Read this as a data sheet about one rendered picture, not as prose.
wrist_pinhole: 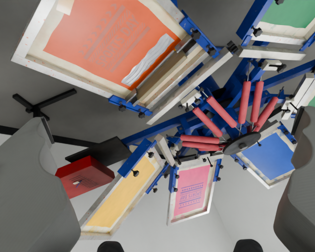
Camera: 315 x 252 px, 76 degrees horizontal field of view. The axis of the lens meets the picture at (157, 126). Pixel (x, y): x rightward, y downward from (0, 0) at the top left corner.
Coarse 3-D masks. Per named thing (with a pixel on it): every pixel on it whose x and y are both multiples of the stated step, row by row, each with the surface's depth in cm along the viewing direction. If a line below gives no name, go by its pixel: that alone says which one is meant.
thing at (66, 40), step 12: (60, 24) 80; (72, 24) 82; (84, 24) 83; (60, 36) 84; (72, 36) 85; (84, 36) 87; (48, 48) 86; (60, 48) 88; (72, 48) 90; (72, 60) 94; (84, 60) 96; (132, 60) 105; (96, 72) 104; (108, 72) 106; (120, 72) 109; (144, 72) 114; (120, 84) 116; (132, 84) 119
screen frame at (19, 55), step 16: (48, 0) 70; (160, 0) 82; (32, 16) 72; (176, 16) 89; (32, 32) 76; (16, 48) 79; (32, 64) 86; (48, 64) 91; (192, 64) 116; (64, 80) 98; (80, 80) 101; (176, 80) 123; (160, 96) 130
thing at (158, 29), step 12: (84, 0) 76; (96, 0) 77; (108, 0) 79; (120, 0) 80; (132, 0) 82; (72, 12) 78; (84, 12) 79; (96, 12) 81; (132, 12) 85; (144, 12) 87; (156, 24) 93; (144, 36) 96; (156, 36) 98; (144, 48) 102; (168, 48) 106; (156, 60) 110
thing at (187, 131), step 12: (240, 84) 142; (252, 84) 145; (204, 96) 140; (228, 96) 160; (240, 96) 156; (252, 96) 171; (264, 96) 163; (204, 108) 148; (180, 120) 170; (192, 120) 173; (180, 132) 168; (204, 132) 193
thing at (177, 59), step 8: (176, 56) 103; (184, 56) 100; (168, 64) 105; (176, 64) 103; (160, 72) 108; (168, 72) 106; (152, 80) 111; (160, 80) 108; (144, 88) 114; (152, 88) 111; (136, 96) 117; (144, 96) 115
